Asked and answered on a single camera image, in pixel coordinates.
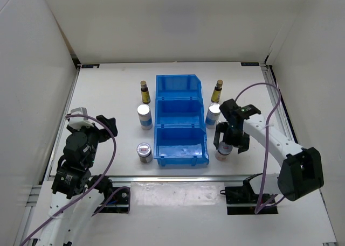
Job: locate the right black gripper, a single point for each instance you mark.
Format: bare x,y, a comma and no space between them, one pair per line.
221,127

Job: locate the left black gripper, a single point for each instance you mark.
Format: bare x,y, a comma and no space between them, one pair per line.
109,122

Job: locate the grey-lid spice jar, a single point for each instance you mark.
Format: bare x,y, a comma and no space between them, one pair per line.
144,152
223,151

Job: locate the white blue can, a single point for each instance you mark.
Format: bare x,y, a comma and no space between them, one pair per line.
145,118
212,116

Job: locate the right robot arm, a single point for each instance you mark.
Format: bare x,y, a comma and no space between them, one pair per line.
300,168

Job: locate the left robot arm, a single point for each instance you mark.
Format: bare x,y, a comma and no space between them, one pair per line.
72,181

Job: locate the brown bottle left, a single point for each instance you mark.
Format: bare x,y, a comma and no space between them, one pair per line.
145,92

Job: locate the brown bottle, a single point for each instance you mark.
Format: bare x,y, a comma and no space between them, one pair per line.
217,91
145,92

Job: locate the brown bottle right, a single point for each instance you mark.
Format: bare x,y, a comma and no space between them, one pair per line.
217,91

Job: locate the blue plastic bin middle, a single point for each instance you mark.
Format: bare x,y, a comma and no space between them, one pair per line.
184,112

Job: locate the blue plastic bin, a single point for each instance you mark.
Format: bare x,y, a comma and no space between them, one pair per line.
184,112
180,146
178,86

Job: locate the blue plastic bin front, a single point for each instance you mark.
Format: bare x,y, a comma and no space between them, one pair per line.
180,146

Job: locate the black label left corner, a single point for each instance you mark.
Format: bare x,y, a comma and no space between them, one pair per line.
90,66

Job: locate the black label corner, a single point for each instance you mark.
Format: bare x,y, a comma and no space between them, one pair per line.
90,66
250,64

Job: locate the blue plastic bin rear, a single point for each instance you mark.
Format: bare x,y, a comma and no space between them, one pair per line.
178,86

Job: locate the black label right corner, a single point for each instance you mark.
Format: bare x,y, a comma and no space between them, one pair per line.
250,64

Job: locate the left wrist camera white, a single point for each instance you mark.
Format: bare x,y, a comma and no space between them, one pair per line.
76,123

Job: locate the aluminium frame rail front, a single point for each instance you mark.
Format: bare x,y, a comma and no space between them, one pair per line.
183,178

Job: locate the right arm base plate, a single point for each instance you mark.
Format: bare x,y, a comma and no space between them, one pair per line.
238,204

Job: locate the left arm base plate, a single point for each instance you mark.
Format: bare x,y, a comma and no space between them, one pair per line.
117,202

